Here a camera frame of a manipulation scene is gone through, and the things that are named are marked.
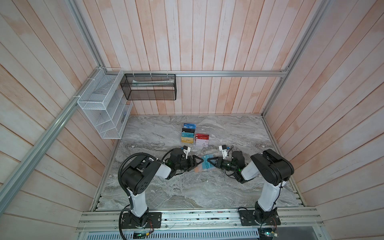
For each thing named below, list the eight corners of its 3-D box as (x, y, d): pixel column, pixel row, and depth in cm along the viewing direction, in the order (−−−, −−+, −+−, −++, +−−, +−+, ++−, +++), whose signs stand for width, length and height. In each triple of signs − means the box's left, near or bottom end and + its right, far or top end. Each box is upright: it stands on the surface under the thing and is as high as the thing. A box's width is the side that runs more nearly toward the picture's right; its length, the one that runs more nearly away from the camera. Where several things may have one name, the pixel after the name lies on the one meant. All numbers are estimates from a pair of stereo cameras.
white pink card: (195, 146, 104) (196, 143, 101) (195, 142, 106) (195, 139, 103) (208, 146, 104) (208, 143, 101) (207, 142, 106) (208, 139, 103)
